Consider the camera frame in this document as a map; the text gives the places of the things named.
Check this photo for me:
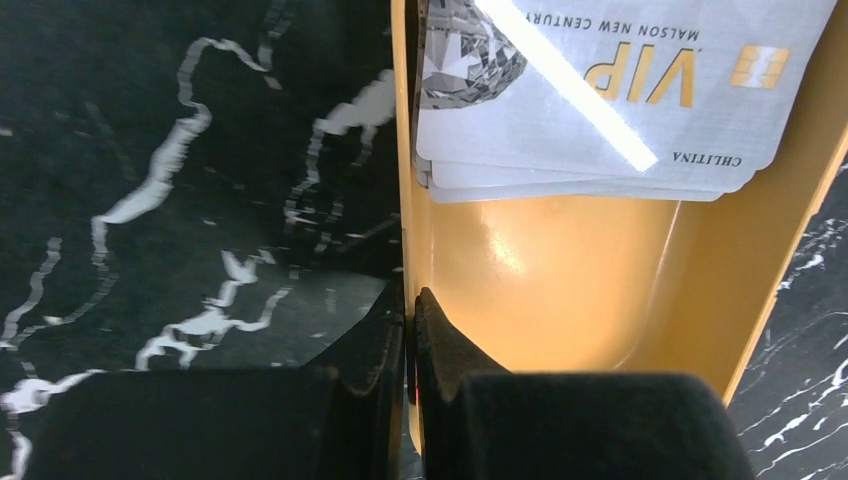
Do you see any yellow oval tray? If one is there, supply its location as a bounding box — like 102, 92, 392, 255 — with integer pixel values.
389, 0, 848, 458

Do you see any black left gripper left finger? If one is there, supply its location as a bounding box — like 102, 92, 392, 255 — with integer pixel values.
24, 281, 404, 479

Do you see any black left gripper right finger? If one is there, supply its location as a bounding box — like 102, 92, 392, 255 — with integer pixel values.
414, 289, 754, 479

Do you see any silver VIP card stack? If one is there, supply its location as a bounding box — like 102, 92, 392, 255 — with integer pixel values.
414, 1, 837, 203

